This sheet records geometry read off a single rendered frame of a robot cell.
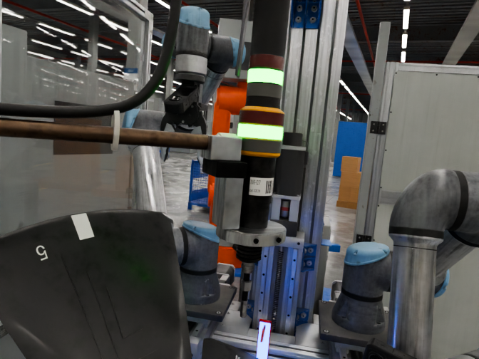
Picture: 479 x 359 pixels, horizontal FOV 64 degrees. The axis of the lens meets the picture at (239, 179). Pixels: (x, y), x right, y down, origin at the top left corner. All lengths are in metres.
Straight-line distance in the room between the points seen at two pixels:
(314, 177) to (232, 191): 0.91
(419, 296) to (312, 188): 0.59
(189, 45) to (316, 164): 0.57
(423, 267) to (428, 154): 1.51
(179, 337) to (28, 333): 0.15
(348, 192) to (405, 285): 8.94
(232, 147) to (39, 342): 0.26
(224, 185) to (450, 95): 2.00
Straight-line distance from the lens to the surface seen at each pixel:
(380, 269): 1.14
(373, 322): 1.18
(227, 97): 4.38
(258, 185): 0.36
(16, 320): 0.44
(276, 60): 0.37
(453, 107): 2.29
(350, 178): 9.62
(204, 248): 1.15
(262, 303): 1.27
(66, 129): 0.32
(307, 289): 1.34
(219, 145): 0.34
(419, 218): 0.76
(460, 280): 2.43
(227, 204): 0.35
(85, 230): 0.47
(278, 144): 0.36
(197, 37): 0.93
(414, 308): 0.78
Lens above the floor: 1.55
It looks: 7 degrees down
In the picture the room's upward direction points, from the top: 5 degrees clockwise
